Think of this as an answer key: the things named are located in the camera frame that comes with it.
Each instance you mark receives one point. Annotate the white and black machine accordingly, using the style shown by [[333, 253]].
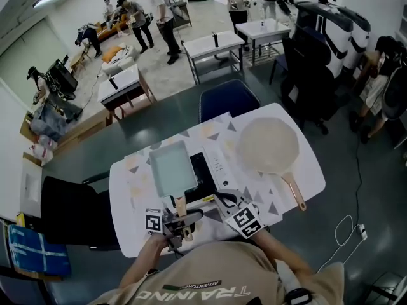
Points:
[[327, 33], [359, 37]]

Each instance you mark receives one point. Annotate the rectangular blue frying pan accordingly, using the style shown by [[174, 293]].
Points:
[[173, 168]]

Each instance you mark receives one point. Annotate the person's right forearm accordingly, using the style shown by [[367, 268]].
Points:
[[280, 253]]

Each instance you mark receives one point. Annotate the person's left forearm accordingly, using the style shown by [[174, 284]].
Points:
[[140, 265]]

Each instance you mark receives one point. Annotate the triangle patterned table mat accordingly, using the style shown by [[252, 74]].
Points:
[[219, 132]]

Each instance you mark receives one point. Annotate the round cream pan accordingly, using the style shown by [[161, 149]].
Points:
[[268, 146]]

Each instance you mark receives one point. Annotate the white plastic bag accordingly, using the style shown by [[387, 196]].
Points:
[[43, 151]]

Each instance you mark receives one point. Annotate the black office chair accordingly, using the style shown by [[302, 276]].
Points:
[[306, 84]]

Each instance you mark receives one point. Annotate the white power adapter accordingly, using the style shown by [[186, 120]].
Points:
[[362, 231]]

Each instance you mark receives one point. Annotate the black and white stove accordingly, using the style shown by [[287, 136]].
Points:
[[210, 173]]

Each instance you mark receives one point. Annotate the grey bag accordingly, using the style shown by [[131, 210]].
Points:
[[47, 122]]

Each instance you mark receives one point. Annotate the black cart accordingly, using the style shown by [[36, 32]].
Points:
[[62, 75]]

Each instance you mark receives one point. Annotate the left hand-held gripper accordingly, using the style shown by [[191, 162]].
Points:
[[155, 221]]

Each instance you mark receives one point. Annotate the person's left hand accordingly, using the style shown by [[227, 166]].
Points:
[[159, 241]]

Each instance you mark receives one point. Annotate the orange cushion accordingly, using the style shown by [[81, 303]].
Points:
[[111, 53]]

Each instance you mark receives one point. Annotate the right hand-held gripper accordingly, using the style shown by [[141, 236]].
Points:
[[246, 221]]

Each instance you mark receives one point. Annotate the person's beige t-shirt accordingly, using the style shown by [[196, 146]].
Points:
[[210, 278]]

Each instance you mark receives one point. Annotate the white sofa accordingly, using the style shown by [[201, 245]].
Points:
[[122, 60]]

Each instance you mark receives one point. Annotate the white sink wooden table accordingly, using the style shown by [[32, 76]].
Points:
[[119, 87]]

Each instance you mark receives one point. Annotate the metal frame chair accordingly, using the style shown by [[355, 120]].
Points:
[[386, 289]]

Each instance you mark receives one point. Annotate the dark blue chair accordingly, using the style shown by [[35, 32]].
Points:
[[229, 98]]

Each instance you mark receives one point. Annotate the blue bag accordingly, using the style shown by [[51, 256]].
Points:
[[38, 251]]

